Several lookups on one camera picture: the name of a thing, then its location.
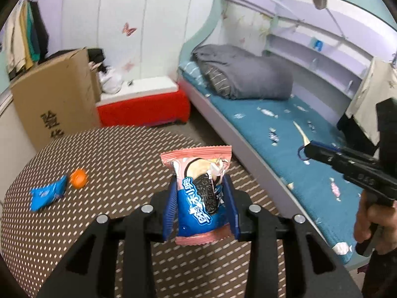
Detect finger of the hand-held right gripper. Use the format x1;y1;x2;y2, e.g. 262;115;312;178
307;141;378;169
304;148;352;177

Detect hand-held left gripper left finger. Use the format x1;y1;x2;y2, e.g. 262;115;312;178
37;178;180;298

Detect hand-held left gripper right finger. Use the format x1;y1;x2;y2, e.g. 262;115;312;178
224;174;362;298

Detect pink and blue cookie packet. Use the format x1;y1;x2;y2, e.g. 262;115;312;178
160;145;233;246

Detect white tag with purple ring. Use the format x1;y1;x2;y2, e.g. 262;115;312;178
293;121;311;164

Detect person's right forearm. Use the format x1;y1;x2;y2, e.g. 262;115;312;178
361;206;397;298

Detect person's right hand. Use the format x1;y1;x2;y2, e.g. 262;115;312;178
354;192;393;246

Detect black cloth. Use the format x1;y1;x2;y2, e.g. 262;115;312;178
337;113;381;156

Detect cream hanging cloth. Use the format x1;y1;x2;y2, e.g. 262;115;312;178
345;57;397;146

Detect teal printed bed sheet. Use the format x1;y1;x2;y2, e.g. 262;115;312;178
178;60;377;266

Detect small orange ball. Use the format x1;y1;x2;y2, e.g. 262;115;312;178
70;168;89;190

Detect red storage box white lid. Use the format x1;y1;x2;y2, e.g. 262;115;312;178
96;76;191;128

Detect grey duvet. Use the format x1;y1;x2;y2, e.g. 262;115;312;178
191;44;294;100

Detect small blue cookie packet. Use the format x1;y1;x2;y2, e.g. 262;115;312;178
30;175;68;212

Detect grey checked pillow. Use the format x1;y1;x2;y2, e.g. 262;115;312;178
198;60;232;98

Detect white plastic bag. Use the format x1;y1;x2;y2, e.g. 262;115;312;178
99;65;123;94

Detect large cardboard box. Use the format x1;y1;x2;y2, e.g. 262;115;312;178
10;47;101;151

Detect black bag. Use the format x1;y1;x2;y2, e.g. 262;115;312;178
88;48;107;72

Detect black hanging garment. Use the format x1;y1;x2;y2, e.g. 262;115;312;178
31;1;51;60

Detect teal hanging garment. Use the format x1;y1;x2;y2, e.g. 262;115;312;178
26;1;41;63

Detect beige hanging garment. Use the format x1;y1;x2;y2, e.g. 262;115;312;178
3;0;30;75

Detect white wall shelf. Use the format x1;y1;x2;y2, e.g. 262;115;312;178
266;33;373;100

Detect turquoise and white bed frame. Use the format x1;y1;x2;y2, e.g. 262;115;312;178
177;0;397;270

